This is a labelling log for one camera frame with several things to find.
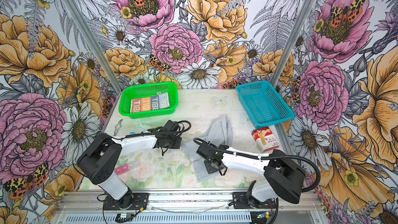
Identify teal plastic basket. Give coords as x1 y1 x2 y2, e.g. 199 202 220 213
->
235 81 294 129

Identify aluminium front rail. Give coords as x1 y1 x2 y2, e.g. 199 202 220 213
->
57 189 324 215

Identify green plastic basket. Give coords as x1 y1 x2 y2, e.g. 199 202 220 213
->
119 82 179 119

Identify red white small box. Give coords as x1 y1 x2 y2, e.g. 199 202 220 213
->
252 127 280 152

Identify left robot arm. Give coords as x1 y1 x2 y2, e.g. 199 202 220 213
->
77 120 191 209

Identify pink clear plastic strip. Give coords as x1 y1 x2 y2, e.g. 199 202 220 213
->
114 161 141 175

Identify small blue white packet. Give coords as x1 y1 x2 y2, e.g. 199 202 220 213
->
136 123 152 132

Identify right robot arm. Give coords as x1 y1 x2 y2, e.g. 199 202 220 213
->
194 138 321 208

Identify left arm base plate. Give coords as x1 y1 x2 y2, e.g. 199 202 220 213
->
104 191 149 211

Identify plain grey towel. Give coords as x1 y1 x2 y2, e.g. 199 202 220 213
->
180 115 233 183

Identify grey blue towel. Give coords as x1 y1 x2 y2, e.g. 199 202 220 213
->
130 93 171 113

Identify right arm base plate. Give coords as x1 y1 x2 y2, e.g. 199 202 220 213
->
229 191 276 210

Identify metal tongs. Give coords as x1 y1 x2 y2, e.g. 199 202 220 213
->
114 119 123 136

